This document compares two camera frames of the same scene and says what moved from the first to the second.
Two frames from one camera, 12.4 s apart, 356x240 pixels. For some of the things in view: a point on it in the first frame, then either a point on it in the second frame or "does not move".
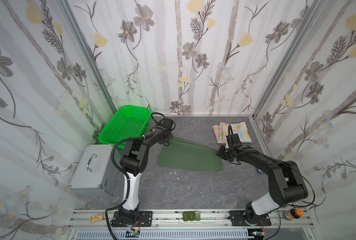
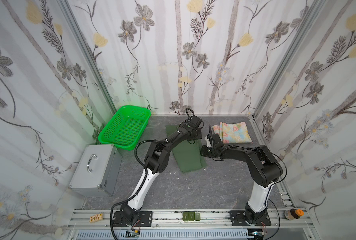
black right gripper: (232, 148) to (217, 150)
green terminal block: (191, 216) does not move
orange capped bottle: (293, 213) does not move
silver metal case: (96, 175) does not move
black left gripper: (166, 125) to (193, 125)
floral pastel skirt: (221, 131) does not move
